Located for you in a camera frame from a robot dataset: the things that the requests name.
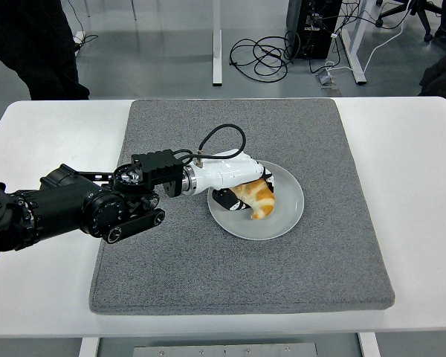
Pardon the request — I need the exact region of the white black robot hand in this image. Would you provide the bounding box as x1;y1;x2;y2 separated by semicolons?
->
188;148;276;213

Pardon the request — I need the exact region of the golden croissant bread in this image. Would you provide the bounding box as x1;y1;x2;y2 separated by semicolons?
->
230;178;276;220

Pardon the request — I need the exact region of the pale grey round plate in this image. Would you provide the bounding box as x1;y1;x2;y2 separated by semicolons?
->
207;160;305;241

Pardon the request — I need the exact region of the grey metal plate with screws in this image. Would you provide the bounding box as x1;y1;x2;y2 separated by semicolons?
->
132;342;319;357

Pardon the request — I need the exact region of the grey fabric mat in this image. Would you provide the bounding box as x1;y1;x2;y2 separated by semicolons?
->
88;97;395;316

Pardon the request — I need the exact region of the white desk leg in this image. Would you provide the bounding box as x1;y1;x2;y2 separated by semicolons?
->
211;0;223;88
340;0;369;86

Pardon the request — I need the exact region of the grey floor socket box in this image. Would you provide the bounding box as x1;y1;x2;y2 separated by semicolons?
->
314;71;342;90

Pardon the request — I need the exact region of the black computer tower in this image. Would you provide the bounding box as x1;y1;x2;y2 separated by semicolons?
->
285;0;343;61

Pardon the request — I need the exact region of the white table leg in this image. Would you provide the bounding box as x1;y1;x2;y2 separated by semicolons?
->
358;332;381;357
77;336;101;357

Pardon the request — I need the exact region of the person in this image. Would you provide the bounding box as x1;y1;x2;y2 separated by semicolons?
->
418;0;446;98
0;0;91;101

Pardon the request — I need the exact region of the black office chair base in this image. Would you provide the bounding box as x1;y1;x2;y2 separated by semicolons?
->
375;0;434;42

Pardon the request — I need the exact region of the black coiled floor cable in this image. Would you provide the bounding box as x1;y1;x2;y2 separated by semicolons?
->
229;35;294;83

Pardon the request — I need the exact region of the white floor cable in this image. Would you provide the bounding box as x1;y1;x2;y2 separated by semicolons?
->
323;22;404;75

